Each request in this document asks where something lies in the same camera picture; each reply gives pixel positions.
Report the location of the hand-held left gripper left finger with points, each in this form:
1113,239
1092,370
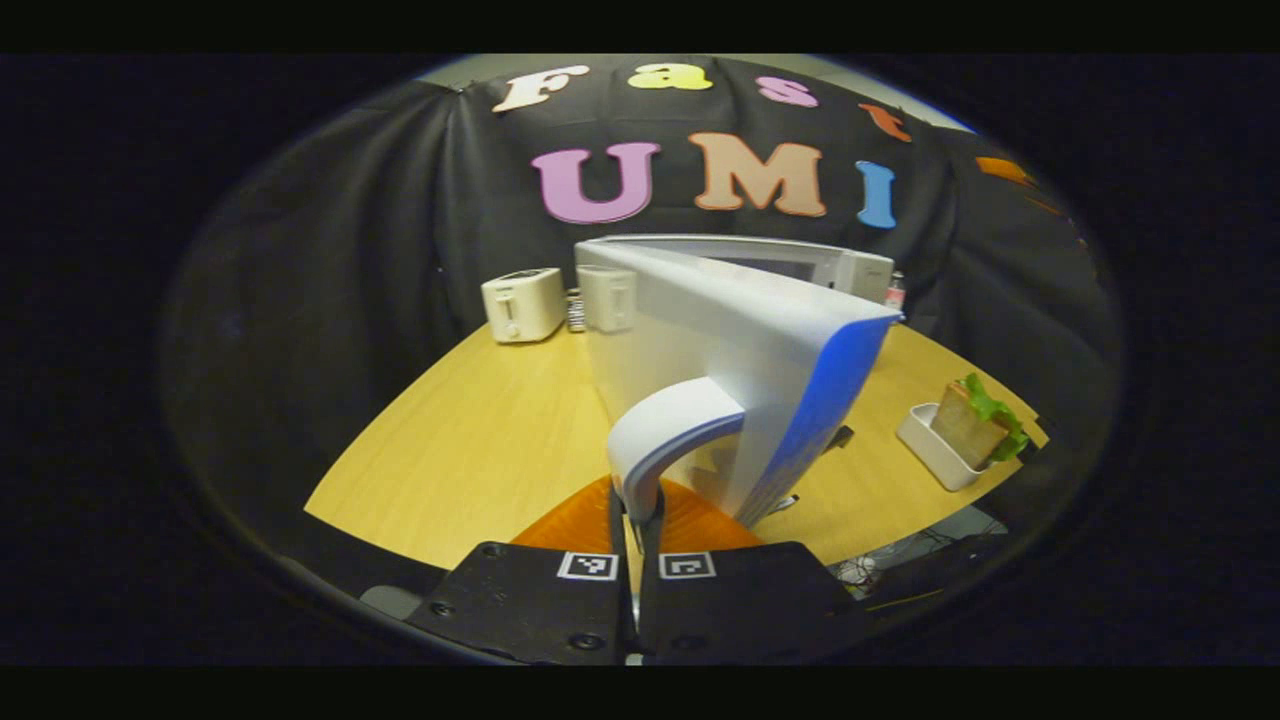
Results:
616,525

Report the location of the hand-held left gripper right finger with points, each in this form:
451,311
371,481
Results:
651,535

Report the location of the white microwave oven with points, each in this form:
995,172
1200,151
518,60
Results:
720,330

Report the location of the sandwich with green lettuce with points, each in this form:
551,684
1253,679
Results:
965,425

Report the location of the white toaster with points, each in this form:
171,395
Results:
520,305

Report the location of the white rectangular tray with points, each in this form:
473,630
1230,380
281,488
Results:
930,450

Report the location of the small clear bottle red label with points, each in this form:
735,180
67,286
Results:
895,292

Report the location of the black backdrop cloth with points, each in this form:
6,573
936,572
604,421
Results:
330,300

